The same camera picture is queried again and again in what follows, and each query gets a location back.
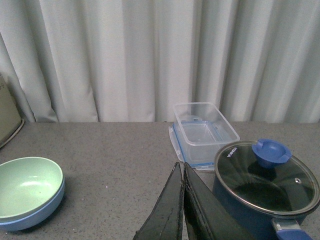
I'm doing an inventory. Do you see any clear plastic food container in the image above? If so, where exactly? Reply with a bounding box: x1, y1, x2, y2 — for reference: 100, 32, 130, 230
169, 102, 240, 169

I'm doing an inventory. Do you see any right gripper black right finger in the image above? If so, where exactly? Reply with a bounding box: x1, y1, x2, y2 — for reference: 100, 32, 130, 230
183, 163, 254, 240

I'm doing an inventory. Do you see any green bowl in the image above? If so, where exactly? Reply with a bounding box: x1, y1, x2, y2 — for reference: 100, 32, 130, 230
0, 156, 64, 223

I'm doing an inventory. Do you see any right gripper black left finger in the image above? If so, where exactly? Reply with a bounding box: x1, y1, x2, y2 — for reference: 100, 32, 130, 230
133, 162, 185, 240

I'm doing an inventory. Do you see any blue bowl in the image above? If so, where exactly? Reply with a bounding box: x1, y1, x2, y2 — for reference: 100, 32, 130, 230
0, 179, 65, 232

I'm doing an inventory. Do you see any clear lid with blue clips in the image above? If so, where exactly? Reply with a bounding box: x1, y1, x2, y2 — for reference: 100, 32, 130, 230
169, 121, 221, 171

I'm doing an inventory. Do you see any blue saucepan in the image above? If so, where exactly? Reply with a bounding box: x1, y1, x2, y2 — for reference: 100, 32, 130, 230
212, 172, 315, 240

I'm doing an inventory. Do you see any cream toaster with chrome top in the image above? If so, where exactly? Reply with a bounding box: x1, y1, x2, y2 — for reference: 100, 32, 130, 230
0, 75, 25, 148

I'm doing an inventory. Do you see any white curtain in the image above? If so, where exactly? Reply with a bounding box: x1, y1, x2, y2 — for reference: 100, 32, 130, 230
0, 0, 320, 123

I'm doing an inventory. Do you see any glass lid with blue knob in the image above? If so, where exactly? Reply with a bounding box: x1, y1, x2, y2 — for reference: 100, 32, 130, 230
215, 139, 320, 216

